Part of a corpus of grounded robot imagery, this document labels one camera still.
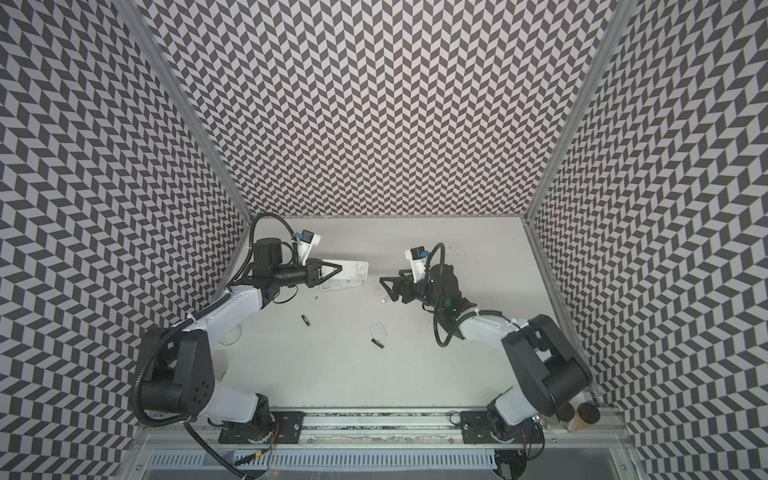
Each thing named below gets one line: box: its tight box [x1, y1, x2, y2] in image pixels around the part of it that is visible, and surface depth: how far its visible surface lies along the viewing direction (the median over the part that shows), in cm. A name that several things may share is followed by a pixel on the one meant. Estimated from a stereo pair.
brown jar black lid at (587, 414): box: [570, 402, 601, 433], surface depth 68 cm
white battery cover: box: [369, 322, 389, 342], surface depth 91 cm
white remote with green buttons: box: [321, 259, 369, 280], surface depth 86 cm
